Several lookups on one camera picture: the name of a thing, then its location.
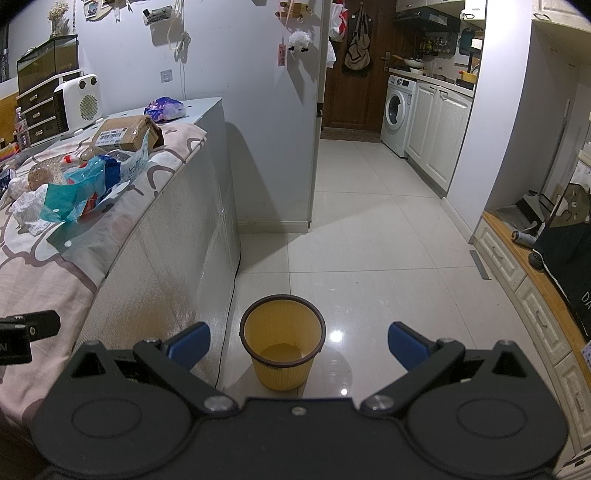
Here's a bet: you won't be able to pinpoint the white plastic bag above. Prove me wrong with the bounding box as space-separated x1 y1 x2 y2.
9 184 55 236

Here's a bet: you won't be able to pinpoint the teal plastic bag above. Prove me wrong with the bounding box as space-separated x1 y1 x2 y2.
40 155 122 223

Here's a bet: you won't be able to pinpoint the brown cardboard box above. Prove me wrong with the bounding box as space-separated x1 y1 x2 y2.
91 115 164 152

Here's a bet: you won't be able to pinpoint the yellow plastic trash bin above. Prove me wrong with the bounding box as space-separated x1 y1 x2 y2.
239 294 327 391

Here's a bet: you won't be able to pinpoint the pink patterned table cloth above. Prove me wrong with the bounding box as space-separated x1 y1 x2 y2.
1 123 207 432

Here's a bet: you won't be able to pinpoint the white low drawer cabinet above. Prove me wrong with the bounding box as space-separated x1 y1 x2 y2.
474 212 591 453

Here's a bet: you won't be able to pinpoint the dark drawer cabinet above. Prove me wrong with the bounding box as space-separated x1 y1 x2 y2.
16 69 82 145

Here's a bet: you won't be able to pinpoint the white space heater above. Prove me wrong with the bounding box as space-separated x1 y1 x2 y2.
53 74 103 135

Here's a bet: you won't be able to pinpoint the white kitchen cabinets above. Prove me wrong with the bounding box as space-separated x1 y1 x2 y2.
406 81 473 192

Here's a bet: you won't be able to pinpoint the purple snack bag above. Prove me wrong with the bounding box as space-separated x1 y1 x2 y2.
143 97 186 123

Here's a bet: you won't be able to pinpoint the brown wooden door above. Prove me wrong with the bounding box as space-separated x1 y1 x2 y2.
322 1 416 132

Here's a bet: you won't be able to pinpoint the white washing machine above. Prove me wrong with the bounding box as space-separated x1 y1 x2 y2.
381 75 417 159

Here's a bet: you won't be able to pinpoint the glass fish tank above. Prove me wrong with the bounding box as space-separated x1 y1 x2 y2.
17 35 79 93

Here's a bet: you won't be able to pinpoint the brown hanging bag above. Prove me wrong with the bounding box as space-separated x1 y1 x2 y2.
344 2 373 73

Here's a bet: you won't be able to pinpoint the white plush sheep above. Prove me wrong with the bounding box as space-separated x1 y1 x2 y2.
287 30 311 52

